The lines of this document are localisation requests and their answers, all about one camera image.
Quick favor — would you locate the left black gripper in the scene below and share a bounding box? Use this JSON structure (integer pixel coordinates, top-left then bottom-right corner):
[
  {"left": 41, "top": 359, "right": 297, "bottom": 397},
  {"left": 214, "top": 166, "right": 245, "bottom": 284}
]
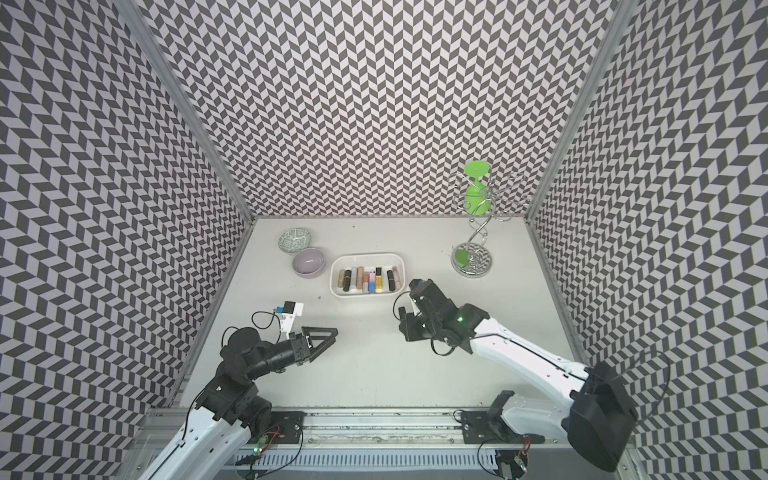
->
[{"left": 246, "top": 327, "right": 338, "bottom": 381}]

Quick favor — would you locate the pink lip gloss tube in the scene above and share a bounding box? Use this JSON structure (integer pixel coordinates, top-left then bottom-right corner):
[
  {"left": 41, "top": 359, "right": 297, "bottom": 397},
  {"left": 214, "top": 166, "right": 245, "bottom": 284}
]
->
[{"left": 392, "top": 266, "right": 402, "bottom": 290}]

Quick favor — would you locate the black lipstick with text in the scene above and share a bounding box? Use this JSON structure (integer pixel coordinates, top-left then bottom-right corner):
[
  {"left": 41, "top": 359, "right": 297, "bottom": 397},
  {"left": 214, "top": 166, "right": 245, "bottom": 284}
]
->
[{"left": 386, "top": 270, "right": 396, "bottom": 292}]

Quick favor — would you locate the black and gold square lipstick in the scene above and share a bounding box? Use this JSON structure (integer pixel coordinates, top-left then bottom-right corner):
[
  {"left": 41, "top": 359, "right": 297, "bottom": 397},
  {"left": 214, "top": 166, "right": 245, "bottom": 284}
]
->
[{"left": 374, "top": 267, "right": 384, "bottom": 294}]

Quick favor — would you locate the beige matte lipstick tube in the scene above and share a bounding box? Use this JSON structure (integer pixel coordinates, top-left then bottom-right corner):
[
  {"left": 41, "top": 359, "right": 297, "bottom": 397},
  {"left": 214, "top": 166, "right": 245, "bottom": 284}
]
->
[{"left": 356, "top": 266, "right": 365, "bottom": 291}]

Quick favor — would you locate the black lipstick gold band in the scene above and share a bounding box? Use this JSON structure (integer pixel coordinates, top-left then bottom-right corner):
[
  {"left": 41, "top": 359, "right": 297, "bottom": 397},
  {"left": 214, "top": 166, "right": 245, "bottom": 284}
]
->
[{"left": 342, "top": 269, "right": 352, "bottom": 292}]

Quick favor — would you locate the white plastic storage box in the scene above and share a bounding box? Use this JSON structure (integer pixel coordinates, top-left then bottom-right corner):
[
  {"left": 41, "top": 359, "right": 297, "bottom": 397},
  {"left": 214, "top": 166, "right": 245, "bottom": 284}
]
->
[{"left": 329, "top": 253, "right": 406, "bottom": 299}]

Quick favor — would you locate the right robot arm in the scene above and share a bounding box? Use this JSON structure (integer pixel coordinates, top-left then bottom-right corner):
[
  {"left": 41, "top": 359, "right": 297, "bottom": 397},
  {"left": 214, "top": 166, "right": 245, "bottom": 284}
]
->
[{"left": 395, "top": 299, "right": 639, "bottom": 472}]

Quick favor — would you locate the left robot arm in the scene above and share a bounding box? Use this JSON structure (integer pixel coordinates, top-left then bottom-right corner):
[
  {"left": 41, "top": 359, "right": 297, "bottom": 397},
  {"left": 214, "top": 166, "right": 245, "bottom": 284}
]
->
[{"left": 140, "top": 327, "right": 339, "bottom": 479}]

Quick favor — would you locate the purple ceramic bowl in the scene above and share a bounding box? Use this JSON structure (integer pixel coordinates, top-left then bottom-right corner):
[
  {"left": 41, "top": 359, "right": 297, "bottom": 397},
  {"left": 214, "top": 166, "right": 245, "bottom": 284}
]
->
[{"left": 291, "top": 247, "right": 326, "bottom": 279}]

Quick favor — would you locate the green patterned bowl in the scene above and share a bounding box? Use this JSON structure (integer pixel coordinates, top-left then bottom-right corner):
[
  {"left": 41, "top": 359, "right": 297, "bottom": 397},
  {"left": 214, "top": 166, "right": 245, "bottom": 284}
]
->
[{"left": 278, "top": 227, "right": 312, "bottom": 255}]

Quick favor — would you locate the green plastic cup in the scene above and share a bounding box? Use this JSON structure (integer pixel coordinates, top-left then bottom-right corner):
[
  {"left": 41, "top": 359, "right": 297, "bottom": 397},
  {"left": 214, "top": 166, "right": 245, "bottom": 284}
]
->
[{"left": 464, "top": 160, "right": 491, "bottom": 216}]

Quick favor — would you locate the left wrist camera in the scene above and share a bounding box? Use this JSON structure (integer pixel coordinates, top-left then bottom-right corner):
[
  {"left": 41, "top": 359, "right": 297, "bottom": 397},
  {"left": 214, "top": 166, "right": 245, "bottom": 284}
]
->
[{"left": 275, "top": 301, "right": 304, "bottom": 336}]

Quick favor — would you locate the chrome wire stand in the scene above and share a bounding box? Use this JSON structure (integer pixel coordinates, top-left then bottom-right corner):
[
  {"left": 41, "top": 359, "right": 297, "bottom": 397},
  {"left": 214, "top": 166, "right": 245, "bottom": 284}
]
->
[{"left": 451, "top": 166, "right": 513, "bottom": 279}]

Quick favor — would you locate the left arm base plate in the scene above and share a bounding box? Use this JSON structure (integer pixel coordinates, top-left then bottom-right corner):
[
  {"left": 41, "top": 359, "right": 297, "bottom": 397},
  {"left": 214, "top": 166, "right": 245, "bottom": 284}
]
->
[{"left": 253, "top": 410, "right": 306, "bottom": 446}]

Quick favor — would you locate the aluminium front rail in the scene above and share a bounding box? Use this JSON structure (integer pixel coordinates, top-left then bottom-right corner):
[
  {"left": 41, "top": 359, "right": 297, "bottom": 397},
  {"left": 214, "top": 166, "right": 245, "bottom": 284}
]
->
[{"left": 125, "top": 406, "right": 637, "bottom": 480}]

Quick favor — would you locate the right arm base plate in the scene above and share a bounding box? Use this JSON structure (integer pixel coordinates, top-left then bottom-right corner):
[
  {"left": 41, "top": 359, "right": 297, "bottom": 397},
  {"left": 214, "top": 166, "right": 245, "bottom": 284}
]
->
[{"left": 452, "top": 410, "right": 545, "bottom": 445}]

